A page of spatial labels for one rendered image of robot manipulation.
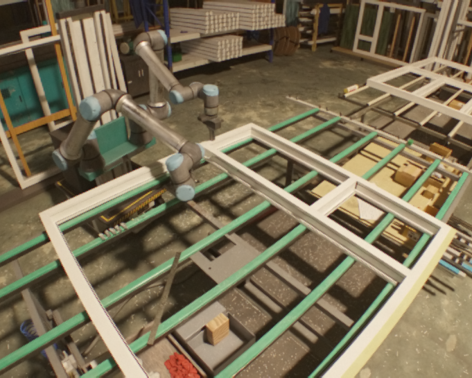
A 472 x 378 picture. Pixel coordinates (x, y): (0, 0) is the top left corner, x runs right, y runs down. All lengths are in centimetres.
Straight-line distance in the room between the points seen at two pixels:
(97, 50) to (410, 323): 291
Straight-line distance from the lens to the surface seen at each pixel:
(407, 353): 237
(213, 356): 147
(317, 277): 174
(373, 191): 181
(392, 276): 146
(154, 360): 149
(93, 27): 247
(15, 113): 526
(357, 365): 114
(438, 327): 258
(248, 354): 117
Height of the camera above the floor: 193
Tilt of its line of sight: 37 degrees down
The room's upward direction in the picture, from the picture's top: straight up
